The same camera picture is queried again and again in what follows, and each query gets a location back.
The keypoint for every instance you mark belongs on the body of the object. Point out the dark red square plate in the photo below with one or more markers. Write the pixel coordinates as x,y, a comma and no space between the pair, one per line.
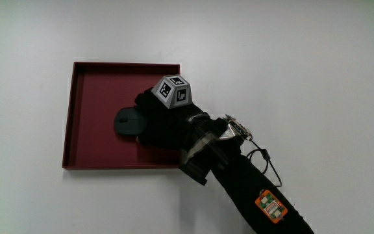
99,94

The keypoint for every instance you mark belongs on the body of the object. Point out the orange sensor module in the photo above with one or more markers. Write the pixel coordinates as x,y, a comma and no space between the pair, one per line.
270,206

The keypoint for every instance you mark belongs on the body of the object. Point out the person's right hand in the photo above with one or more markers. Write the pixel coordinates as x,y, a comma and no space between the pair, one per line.
167,126

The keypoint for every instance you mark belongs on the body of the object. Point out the person's right forearm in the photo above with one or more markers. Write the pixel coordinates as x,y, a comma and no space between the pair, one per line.
239,175

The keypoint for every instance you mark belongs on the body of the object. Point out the black computer mouse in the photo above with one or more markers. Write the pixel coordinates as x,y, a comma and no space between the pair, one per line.
128,122

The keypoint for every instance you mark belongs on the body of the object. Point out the wrist circuit board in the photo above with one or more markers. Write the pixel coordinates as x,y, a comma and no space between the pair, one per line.
238,128

